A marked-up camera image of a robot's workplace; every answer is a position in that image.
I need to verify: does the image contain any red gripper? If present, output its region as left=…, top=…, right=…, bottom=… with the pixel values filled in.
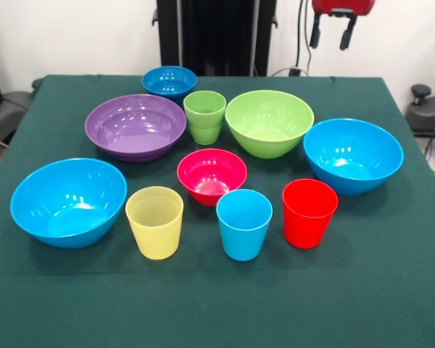
left=308, top=0, right=376, bottom=51

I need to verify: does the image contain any green bowl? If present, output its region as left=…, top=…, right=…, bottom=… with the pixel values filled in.
left=225, top=89, right=315, bottom=160

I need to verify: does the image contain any large light blue bowl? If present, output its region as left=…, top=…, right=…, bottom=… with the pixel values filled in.
left=303, top=117, right=405, bottom=196
left=9, top=157, right=128, bottom=249

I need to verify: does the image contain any small dark blue bowl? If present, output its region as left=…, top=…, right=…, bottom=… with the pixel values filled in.
left=141, top=65, right=198, bottom=102

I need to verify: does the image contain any pink bowl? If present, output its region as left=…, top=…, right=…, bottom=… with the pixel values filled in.
left=176, top=148, right=249, bottom=207

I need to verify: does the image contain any red cup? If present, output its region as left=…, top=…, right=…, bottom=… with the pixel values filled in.
left=282, top=178, right=339, bottom=250

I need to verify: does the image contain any light blue cup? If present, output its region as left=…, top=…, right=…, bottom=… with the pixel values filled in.
left=215, top=188, right=273, bottom=262

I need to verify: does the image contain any purple bowl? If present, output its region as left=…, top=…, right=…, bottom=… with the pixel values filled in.
left=84, top=94, right=188, bottom=163

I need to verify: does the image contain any yellow cup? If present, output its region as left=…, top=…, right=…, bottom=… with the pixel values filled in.
left=125, top=186, right=185, bottom=260

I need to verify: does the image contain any dark green tablecloth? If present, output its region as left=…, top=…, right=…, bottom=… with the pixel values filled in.
left=0, top=74, right=435, bottom=348

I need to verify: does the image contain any black wall cable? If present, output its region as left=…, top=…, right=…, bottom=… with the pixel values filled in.
left=268, top=0, right=312, bottom=77

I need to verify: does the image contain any grey pedestal foot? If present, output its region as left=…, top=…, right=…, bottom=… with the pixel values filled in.
left=0, top=90, right=34, bottom=146
left=405, top=83, right=435, bottom=133

